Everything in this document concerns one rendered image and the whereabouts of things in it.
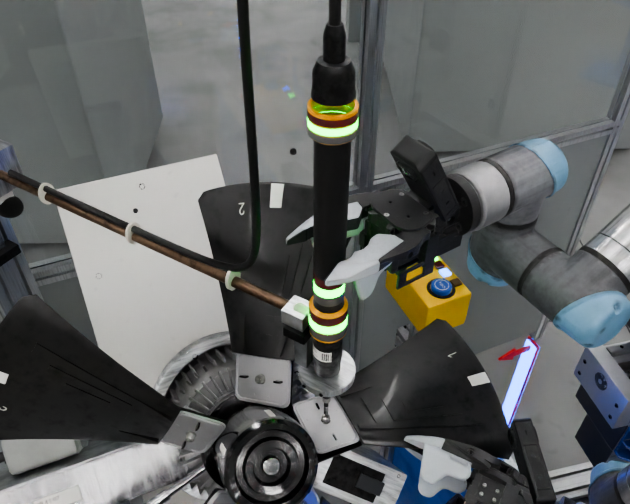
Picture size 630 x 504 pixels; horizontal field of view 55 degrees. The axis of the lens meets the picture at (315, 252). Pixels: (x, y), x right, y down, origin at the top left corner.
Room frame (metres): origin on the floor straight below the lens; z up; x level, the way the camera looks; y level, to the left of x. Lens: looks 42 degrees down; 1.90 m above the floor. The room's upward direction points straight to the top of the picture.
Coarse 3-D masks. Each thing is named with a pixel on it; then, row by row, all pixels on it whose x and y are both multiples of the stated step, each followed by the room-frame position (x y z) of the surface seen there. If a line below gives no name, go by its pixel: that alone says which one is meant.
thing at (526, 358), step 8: (528, 344) 0.60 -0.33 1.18; (528, 352) 0.59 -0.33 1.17; (520, 360) 0.60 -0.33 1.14; (528, 360) 0.59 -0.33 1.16; (520, 368) 0.60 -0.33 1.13; (528, 368) 0.59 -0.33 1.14; (520, 376) 0.59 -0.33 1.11; (512, 384) 0.60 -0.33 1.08; (520, 384) 0.59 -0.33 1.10; (512, 392) 0.60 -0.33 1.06; (512, 400) 0.59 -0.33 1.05; (504, 408) 0.60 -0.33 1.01; (512, 408) 0.59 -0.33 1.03
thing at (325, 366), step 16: (336, 32) 0.45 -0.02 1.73; (336, 48) 0.45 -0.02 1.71; (320, 64) 0.45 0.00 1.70; (336, 64) 0.45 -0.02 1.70; (352, 64) 0.46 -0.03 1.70; (320, 80) 0.44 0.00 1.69; (336, 80) 0.44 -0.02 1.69; (352, 80) 0.45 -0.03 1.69; (320, 96) 0.44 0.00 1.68; (336, 96) 0.44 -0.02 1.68; (352, 96) 0.45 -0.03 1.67; (320, 352) 0.44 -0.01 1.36; (336, 352) 0.44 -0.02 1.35; (320, 368) 0.45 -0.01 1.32; (336, 368) 0.45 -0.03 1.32
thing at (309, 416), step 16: (304, 400) 0.49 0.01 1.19; (320, 400) 0.50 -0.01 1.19; (336, 400) 0.50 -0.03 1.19; (304, 416) 0.47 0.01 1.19; (320, 416) 0.47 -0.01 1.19; (336, 416) 0.47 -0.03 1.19; (320, 432) 0.44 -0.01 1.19; (336, 432) 0.44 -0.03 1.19; (352, 432) 0.44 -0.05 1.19; (320, 448) 0.41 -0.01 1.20; (336, 448) 0.42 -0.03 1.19
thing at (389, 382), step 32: (416, 352) 0.58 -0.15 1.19; (352, 384) 0.52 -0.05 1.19; (384, 384) 0.52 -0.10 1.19; (416, 384) 0.52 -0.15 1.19; (448, 384) 0.53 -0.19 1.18; (480, 384) 0.53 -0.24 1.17; (352, 416) 0.46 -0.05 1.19; (384, 416) 0.47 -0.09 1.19; (416, 416) 0.47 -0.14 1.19; (448, 416) 0.48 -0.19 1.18; (480, 416) 0.48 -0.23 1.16; (416, 448) 0.43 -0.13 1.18; (480, 448) 0.44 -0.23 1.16
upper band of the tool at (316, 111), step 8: (312, 104) 0.47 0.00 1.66; (352, 104) 0.47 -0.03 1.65; (312, 112) 0.45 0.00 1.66; (320, 112) 0.48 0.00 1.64; (328, 112) 0.48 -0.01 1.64; (336, 112) 0.48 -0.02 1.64; (344, 112) 0.48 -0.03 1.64; (352, 112) 0.44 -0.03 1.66; (336, 120) 0.44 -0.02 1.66; (328, 128) 0.44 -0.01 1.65; (336, 128) 0.44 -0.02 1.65; (328, 136) 0.44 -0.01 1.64; (336, 136) 0.44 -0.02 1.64
